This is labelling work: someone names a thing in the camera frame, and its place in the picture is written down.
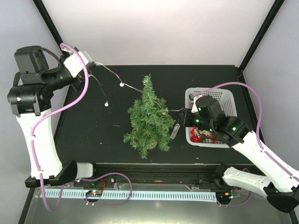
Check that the red gift box ornament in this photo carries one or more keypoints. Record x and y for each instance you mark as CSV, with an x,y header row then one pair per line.
x,y
195,139

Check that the small green christmas tree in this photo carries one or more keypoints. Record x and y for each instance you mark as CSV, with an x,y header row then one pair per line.
x,y
150,121

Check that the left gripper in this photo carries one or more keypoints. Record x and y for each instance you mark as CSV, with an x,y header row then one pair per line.
x,y
80,80

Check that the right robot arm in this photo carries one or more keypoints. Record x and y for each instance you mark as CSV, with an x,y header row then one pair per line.
x,y
279,183

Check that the white slotted cable duct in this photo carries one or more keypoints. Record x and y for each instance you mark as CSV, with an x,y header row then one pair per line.
x,y
142,195

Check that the white plastic basket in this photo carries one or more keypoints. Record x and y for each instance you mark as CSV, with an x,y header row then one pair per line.
x,y
227,103

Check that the clear battery box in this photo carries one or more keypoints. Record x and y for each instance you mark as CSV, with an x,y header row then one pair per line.
x,y
175,131

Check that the red ribbon bow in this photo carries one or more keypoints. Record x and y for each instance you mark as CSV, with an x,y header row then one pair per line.
x,y
194,131

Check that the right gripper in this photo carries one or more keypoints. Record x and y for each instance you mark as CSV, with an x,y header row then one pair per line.
x,y
184,121

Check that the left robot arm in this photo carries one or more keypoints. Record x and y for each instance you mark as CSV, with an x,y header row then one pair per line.
x,y
40,74

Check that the small circuit board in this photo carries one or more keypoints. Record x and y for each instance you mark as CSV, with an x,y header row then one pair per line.
x,y
94,193

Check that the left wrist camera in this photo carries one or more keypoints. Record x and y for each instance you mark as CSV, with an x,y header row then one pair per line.
x,y
73,64

